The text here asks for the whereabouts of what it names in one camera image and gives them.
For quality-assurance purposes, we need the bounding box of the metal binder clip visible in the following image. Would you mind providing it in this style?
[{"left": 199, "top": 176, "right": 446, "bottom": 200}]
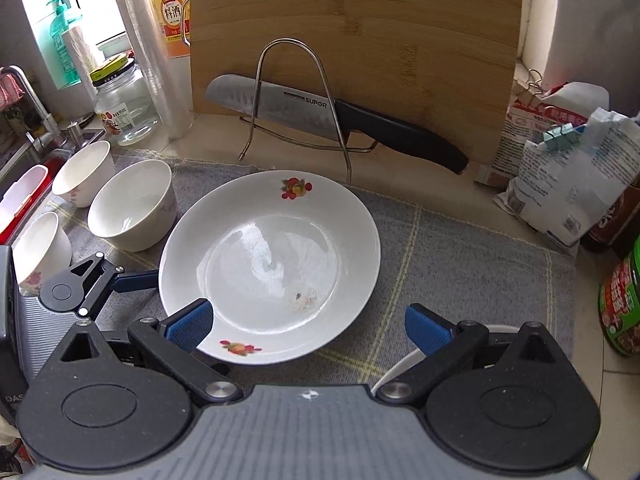
[{"left": 515, "top": 65, "right": 547, "bottom": 98}]

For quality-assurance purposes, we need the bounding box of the pink cloth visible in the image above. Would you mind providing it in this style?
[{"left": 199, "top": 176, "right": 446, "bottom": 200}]
[{"left": 0, "top": 72, "right": 26, "bottom": 108}]

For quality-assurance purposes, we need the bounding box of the metal faucet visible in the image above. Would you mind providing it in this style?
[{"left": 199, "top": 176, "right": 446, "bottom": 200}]
[{"left": 0, "top": 65, "right": 63, "bottom": 148}]

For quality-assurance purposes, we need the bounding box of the metal wire rack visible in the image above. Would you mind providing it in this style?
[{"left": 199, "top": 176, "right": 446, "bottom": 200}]
[{"left": 237, "top": 38, "right": 378, "bottom": 184}]

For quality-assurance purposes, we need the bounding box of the blue binder clip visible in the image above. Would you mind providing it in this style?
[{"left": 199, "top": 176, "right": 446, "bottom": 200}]
[{"left": 542, "top": 126, "right": 587, "bottom": 154}]

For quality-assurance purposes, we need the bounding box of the white floral plate with residue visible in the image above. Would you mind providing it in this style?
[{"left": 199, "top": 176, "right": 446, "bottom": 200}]
[{"left": 158, "top": 170, "right": 382, "bottom": 367}]

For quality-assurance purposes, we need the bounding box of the short plastic wrap roll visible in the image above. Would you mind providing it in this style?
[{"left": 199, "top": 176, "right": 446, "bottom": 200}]
[{"left": 61, "top": 22, "right": 103, "bottom": 103}]

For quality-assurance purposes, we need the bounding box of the red and white plastic basin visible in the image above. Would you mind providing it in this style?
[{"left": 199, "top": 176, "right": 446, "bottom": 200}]
[{"left": 0, "top": 157, "right": 66, "bottom": 241}]

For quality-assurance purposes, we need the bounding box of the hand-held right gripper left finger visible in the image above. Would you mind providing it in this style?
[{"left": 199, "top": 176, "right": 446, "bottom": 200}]
[{"left": 60, "top": 298, "right": 244, "bottom": 407}]

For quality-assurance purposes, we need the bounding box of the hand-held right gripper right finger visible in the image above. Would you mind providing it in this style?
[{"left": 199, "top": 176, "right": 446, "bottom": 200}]
[{"left": 376, "top": 303, "right": 572, "bottom": 403}]

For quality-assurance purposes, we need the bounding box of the glass jar with green lid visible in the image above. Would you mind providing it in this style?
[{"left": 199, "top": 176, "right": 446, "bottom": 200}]
[{"left": 90, "top": 54, "right": 162, "bottom": 147}]

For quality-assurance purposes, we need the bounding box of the green soap pump bottle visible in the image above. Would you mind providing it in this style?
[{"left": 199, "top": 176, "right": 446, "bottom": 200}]
[{"left": 46, "top": 0, "right": 83, "bottom": 88}]

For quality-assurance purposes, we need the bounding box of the white floral bowl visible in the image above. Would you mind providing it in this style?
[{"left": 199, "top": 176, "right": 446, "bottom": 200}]
[
  {"left": 87, "top": 160, "right": 178, "bottom": 253},
  {"left": 51, "top": 140, "right": 116, "bottom": 209},
  {"left": 11, "top": 211, "right": 72, "bottom": 297}
]

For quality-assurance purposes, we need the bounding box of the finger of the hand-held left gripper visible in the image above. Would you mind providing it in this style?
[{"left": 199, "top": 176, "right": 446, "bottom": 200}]
[{"left": 52, "top": 253, "right": 161, "bottom": 317}]

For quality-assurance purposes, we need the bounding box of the large black-handled kitchen knife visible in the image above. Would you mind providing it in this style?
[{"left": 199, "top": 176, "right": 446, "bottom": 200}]
[{"left": 205, "top": 74, "right": 470, "bottom": 176}]

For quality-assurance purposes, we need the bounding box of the bamboo cutting board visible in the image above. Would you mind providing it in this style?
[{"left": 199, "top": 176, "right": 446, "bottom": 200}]
[{"left": 182, "top": 0, "right": 523, "bottom": 167}]

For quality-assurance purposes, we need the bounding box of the large orange liquid bottle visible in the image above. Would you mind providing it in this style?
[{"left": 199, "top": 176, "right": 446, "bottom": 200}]
[{"left": 149, "top": 0, "right": 193, "bottom": 59}]

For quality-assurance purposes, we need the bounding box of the tall plastic wrap roll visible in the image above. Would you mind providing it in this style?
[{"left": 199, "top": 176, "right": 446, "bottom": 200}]
[{"left": 107, "top": 0, "right": 195, "bottom": 142}]

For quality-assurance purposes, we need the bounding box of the white printed bag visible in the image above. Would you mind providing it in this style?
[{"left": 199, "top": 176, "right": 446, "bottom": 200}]
[{"left": 492, "top": 107, "right": 640, "bottom": 257}]

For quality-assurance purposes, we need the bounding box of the grey and teal checked towel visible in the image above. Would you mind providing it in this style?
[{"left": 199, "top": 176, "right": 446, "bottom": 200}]
[{"left": 10, "top": 155, "right": 578, "bottom": 391}]

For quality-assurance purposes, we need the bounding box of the green-lidded red label jar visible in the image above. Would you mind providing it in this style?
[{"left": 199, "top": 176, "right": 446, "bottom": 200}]
[{"left": 599, "top": 234, "right": 640, "bottom": 358}]

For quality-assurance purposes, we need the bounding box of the red and white bag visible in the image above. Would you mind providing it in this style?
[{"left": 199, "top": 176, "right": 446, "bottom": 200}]
[{"left": 492, "top": 82, "right": 611, "bottom": 188}]

